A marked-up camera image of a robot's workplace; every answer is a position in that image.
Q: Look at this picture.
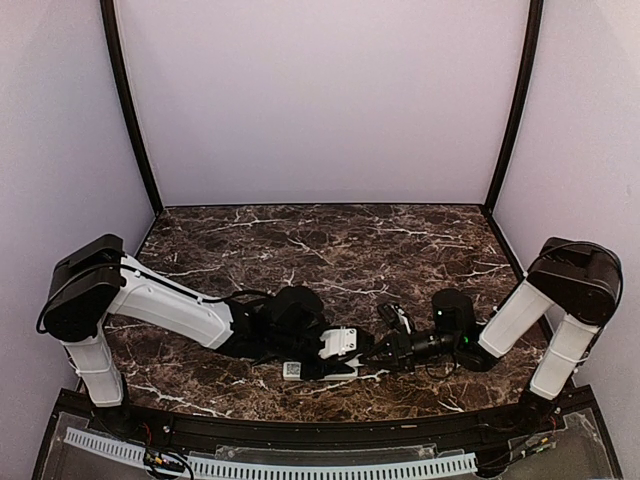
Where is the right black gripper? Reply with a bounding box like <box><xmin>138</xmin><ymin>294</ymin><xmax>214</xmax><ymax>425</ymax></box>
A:
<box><xmin>363</xmin><ymin>324</ymin><xmax>460</xmax><ymax>373</ymax></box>

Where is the white remote control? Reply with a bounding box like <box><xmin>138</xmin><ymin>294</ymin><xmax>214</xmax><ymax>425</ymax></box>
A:
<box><xmin>282</xmin><ymin>361</ymin><xmax>358</xmax><ymax>381</ymax></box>

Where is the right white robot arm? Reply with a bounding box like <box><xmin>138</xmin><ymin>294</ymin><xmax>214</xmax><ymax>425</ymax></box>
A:
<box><xmin>360</xmin><ymin>237</ymin><xmax>624</xmax><ymax>434</ymax></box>

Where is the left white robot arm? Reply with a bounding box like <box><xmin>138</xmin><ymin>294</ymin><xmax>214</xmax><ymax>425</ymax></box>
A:
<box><xmin>36</xmin><ymin>234</ymin><xmax>328</xmax><ymax>436</ymax></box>

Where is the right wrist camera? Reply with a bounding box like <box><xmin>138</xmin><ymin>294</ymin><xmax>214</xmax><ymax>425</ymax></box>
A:
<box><xmin>377</xmin><ymin>303</ymin><xmax>415</xmax><ymax>335</ymax></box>

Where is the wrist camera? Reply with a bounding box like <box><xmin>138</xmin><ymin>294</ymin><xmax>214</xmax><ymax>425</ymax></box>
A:
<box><xmin>377</xmin><ymin>303</ymin><xmax>415</xmax><ymax>335</ymax></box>
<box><xmin>318</xmin><ymin>327</ymin><xmax>374</xmax><ymax>360</ymax></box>

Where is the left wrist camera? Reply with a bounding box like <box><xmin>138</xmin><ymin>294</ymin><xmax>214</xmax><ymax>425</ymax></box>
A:
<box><xmin>318</xmin><ymin>327</ymin><xmax>374</xmax><ymax>360</ymax></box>

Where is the white slotted cable duct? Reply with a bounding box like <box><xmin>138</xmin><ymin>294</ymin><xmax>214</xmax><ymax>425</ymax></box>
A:
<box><xmin>63</xmin><ymin>426</ymin><xmax>479</xmax><ymax>479</ymax></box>

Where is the black front rail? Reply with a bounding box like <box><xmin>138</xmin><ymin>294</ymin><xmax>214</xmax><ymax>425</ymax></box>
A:
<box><xmin>99</xmin><ymin>394</ymin><xmax>596</xmax><ymax>454</ymax></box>

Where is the right black frame post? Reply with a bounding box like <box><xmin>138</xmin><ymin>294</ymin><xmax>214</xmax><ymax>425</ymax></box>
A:
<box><xmin>483</xmin><ymin>0</ymin><xmax>544</xmax><ymax>217</ymax></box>

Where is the black frame post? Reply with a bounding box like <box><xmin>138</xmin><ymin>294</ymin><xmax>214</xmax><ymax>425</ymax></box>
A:
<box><xmin>483</xmin><ymin>0</ymin><xmax>544</xmax><ymax>217</ymax></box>
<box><xmin>99</xmin><ymin>0</ymin><xmax>164</xmax><ymax>216</ymax></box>

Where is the left black frame post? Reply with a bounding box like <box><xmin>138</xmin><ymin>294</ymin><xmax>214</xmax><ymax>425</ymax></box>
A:
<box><xmin>99</xmin><ymin>0</ymin><xmax>164</xmax><ymax>216</ymax></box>

